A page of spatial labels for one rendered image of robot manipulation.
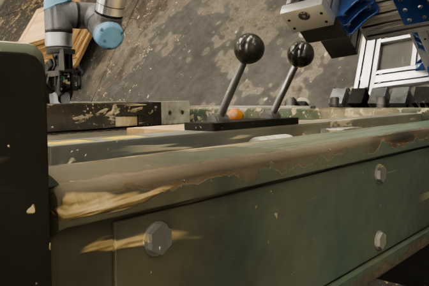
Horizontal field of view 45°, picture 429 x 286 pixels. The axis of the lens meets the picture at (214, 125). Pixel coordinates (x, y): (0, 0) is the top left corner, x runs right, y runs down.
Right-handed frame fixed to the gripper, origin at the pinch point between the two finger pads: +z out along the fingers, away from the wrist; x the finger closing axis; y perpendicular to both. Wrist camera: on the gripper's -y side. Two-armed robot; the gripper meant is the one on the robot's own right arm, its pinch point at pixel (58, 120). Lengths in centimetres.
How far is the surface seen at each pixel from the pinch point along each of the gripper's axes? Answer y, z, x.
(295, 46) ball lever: 92, -12, -18
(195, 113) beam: 17.4, -0.3, 38.5
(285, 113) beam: 51, -1, 39
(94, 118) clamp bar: 16.1, -0.7, 1.1
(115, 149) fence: 90, -1, -48
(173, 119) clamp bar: 15.4, 1.1, 30.7
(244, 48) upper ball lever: 93, -11, -30
